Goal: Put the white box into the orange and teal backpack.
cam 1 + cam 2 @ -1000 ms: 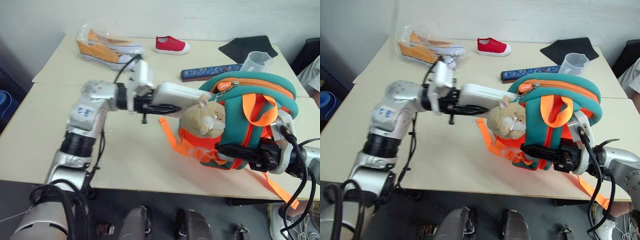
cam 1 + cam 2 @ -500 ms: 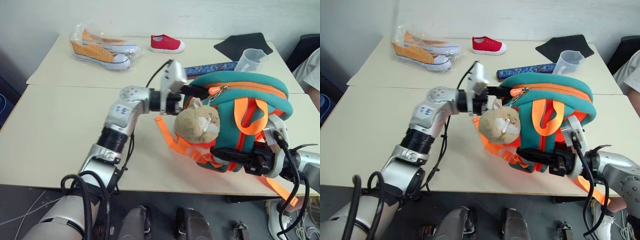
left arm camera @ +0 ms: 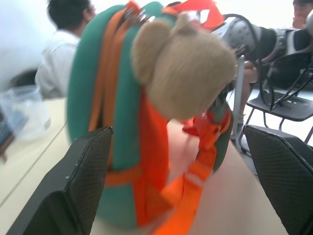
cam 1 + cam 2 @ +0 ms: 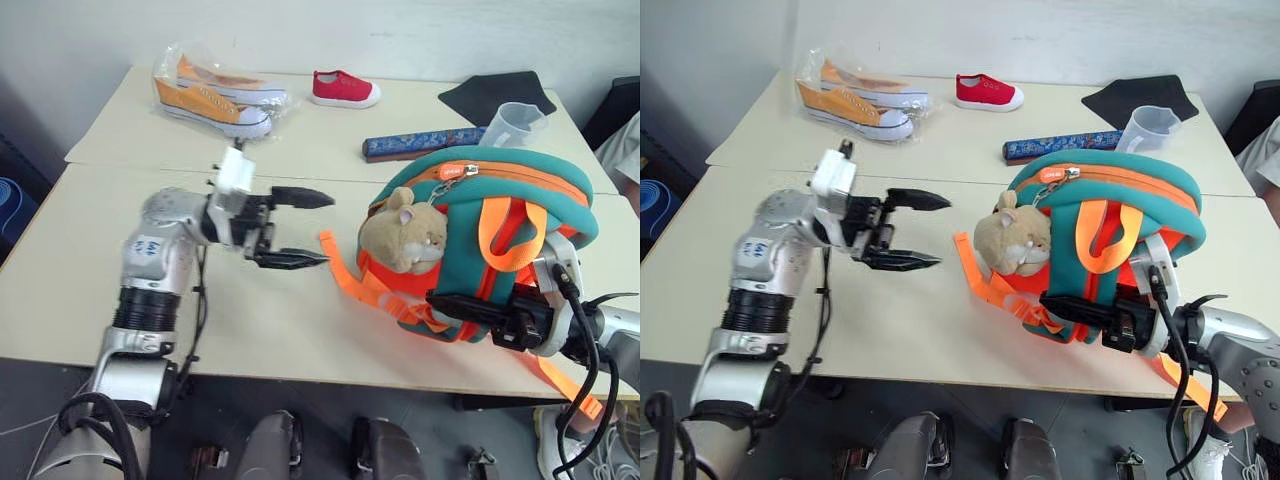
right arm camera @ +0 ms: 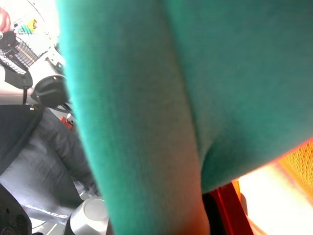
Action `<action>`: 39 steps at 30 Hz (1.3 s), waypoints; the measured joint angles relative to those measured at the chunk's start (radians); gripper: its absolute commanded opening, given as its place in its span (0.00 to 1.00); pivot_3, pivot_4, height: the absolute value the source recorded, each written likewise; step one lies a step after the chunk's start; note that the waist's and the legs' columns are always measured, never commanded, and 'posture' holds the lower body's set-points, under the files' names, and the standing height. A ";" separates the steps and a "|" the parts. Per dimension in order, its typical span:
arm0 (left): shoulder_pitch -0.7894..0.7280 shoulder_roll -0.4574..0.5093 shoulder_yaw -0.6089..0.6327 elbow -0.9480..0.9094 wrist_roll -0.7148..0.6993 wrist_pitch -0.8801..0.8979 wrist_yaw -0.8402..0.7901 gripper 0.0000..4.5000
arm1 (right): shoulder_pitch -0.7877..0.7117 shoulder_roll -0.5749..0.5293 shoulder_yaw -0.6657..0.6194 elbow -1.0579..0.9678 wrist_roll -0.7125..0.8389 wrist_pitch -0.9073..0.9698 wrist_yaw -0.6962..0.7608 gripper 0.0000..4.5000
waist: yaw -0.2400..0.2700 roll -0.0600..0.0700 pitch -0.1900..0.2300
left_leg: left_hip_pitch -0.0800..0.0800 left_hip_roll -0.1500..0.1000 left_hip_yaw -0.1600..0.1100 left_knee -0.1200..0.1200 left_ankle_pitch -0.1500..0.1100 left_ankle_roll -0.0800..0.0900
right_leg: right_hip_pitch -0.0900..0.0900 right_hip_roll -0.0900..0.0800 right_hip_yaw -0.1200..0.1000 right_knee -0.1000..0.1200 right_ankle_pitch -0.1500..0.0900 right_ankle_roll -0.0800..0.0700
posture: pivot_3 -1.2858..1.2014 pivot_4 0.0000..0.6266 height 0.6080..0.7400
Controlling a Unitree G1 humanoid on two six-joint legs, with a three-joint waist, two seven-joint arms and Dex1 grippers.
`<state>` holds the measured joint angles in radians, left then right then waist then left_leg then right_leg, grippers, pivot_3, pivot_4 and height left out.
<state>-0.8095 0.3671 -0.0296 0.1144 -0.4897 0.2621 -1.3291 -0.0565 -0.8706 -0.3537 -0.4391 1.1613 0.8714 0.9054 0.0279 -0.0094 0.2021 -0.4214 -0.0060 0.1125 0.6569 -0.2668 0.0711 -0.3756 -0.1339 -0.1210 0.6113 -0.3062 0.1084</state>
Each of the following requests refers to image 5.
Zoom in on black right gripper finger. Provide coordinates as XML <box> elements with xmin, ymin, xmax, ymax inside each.
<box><xmin>0</xmin><ymin>183</ymin><xmax>33</xmax><ymax>235</ymax></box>

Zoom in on teal green cloth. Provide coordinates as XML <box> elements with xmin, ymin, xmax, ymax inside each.
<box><xmin>55</xmin><ymin>0</ymin><xmax>313</xmax><ymax>235</ymax></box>

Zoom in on person's bare hand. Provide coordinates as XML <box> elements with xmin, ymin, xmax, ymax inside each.
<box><xmin>0</xmin><ymin>7</ymin><xmax>12</xmax><ymax>33</ymax></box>

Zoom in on dark grey printed cloth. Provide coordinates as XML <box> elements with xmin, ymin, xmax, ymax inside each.
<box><xmin>0</xmin><ymin>105</ymin><xmax>100</xmax><ymax>222</ymax></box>

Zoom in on small red block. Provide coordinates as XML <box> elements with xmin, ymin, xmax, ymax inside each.
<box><xmin>58</xmin><ymin>114</ymin><xmax>75</xmax><ymax>131</ymax></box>

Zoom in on silver robot torso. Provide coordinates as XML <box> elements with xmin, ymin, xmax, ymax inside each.
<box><xmin>0</xmin><ymin>57</ymin><xmax>68</xmax><ymax>106</ymax></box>

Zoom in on black round robot joint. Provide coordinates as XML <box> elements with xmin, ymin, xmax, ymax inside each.
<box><xmin>30</xmin><ymin>75</ymin><xmax>71</xmax><ymax>109</ymax></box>

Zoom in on black handheld device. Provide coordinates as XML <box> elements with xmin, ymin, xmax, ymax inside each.
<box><xmin>0</xmin><ymin>30</ymin><xmax>18</xmax><ymax>51</ymax></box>

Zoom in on white wire-guard fan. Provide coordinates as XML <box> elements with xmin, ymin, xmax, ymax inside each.
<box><xmin>0</xmin><ymin>0</ymin><xmax>61</xmax><ymax>75</ymax></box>

